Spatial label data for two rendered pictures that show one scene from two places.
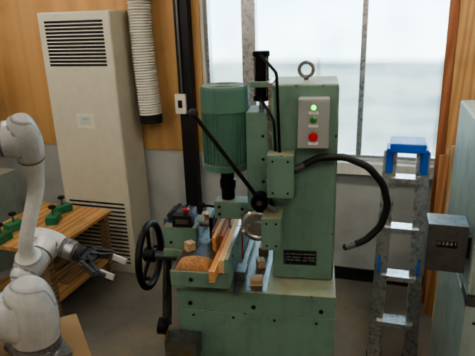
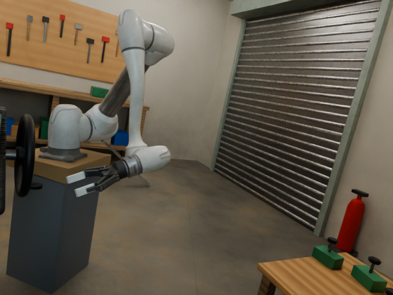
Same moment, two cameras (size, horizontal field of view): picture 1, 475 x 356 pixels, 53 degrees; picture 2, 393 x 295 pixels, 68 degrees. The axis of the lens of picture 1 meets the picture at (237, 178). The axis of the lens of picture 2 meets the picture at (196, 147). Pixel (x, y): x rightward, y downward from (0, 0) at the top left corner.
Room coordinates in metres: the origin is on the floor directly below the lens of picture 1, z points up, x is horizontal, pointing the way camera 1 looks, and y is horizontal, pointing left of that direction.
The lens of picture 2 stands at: (2.88, 0.03, 1.14)
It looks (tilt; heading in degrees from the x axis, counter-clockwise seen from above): 10 degrees down; 132
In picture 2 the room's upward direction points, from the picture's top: 12 degrees clockwise
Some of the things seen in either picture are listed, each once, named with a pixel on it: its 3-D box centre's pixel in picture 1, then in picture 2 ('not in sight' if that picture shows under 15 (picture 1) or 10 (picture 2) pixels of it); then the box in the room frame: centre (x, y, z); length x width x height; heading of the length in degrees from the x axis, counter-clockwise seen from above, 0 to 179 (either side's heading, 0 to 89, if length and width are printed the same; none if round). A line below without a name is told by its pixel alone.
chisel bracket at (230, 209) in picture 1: (233, 209); not in sight; (1.73, 0.02, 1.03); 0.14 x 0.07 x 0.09; 80
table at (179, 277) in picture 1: (205, 241); not in sight; (1.78, 0.14, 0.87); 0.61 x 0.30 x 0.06; 170
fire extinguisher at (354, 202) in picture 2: not in sight; (351, 223); (2.33, 2.92, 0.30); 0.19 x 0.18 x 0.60; 73
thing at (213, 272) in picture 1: (228, 236); not in sight; (1.71, 0.04, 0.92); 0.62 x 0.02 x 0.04; 170
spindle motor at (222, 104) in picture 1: (225, 127); not in sight; (1.73, 0.04, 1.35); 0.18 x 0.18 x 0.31
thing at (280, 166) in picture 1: (280, 174); not in sight; (1.55, -0.15, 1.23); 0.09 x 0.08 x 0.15; 80
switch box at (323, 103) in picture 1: (313, 122); not in sight; (1.54, -0.25, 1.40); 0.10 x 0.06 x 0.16; 80
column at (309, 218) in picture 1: (305, 178); not in sight; (1.68, -0.25, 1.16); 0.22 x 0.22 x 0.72; 80
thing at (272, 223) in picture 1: (272, 229); not in sight; (1.55, -0.12, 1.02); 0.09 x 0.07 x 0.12; 170
